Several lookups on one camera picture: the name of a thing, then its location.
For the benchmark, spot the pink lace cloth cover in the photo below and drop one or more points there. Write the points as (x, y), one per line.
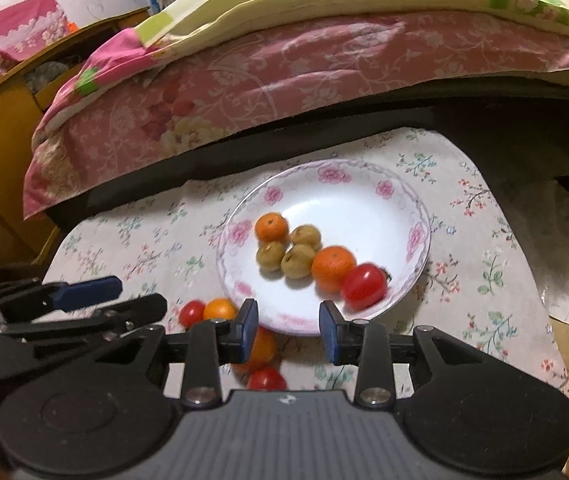
(29, 26)

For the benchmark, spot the small orange tomato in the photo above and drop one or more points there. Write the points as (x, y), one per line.
(220, 308)

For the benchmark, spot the large orange red tomato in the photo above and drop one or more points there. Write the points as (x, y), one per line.
(264, 351)

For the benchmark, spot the brown longan fruit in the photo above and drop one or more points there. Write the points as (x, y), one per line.
(307, 235)
(298, 261)
(270, 255)

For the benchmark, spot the pink floral bed sheet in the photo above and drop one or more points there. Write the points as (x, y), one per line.
(130, 107)

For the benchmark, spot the small red cherry tomato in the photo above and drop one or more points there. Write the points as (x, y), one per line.
(191, 313)

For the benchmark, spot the small orange mandarin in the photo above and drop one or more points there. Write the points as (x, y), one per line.
(271, 227)

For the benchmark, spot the white floral plate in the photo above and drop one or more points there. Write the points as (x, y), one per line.
(368, 210)

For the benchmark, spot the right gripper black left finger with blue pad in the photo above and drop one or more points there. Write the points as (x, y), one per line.
(209, 344)

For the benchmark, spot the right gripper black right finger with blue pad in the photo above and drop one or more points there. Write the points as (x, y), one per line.
(363, 344)

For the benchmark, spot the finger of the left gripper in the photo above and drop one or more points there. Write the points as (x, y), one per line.
(24, 301)
(118, 318)

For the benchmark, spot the large orange mandarin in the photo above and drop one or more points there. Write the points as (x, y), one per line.
(331, 266)

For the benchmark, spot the wooden cabinet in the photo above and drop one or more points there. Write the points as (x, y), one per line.
(20, 112)

